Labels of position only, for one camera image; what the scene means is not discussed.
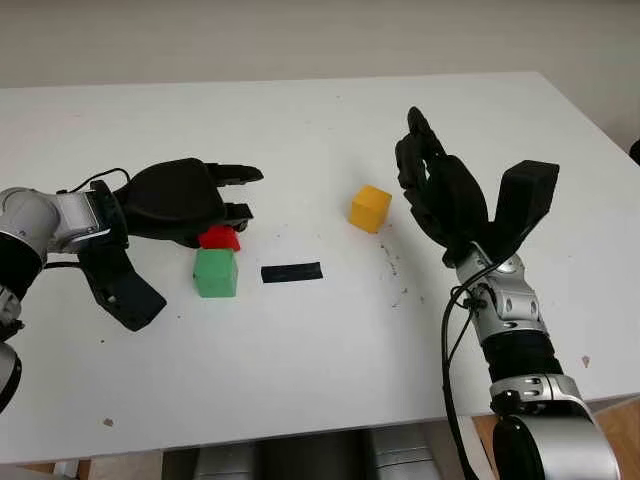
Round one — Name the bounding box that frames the yellow wooden block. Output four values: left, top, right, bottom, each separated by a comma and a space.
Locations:
349, 184, 392, 235

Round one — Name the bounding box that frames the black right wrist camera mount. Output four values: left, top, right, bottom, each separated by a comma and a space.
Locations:
487, 159, 561, 265

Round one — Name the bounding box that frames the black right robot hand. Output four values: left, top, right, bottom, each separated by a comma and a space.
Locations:
394, 106, 494, 267

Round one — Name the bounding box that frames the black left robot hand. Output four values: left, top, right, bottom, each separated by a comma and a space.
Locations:
119, 157, 265, 250

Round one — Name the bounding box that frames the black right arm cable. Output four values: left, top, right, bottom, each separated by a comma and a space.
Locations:
439, 279, 482, 480

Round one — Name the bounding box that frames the white table leg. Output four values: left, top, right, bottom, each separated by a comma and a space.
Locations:
457, 417, 496, 480

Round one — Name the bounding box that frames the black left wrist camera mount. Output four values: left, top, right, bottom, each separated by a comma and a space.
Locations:
77, 179, 168, 333

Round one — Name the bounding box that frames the black tape strip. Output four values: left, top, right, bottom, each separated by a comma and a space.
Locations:
260, 260, 325, 287

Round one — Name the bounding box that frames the dark robot waist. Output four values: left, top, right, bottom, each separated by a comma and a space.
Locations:
254, 433, 375, 480

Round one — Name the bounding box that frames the red wooden block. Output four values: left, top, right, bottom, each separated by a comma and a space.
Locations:
198, 225, 243, 253

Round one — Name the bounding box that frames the green wooden block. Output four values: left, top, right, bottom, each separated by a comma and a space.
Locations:
192, 247, 239, 300

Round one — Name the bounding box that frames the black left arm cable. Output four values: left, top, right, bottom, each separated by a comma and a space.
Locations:
42, 167, 133, 271

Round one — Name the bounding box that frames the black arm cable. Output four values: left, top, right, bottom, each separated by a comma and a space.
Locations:
439, 279, 482, 480
42, 167, 133, 271

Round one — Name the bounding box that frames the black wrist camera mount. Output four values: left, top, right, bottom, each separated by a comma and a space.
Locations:
487, 159, 561, 265
77, 179, 168, 333

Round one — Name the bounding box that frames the silver right robot thigh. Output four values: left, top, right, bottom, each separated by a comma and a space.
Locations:
372, 430, 437, 480

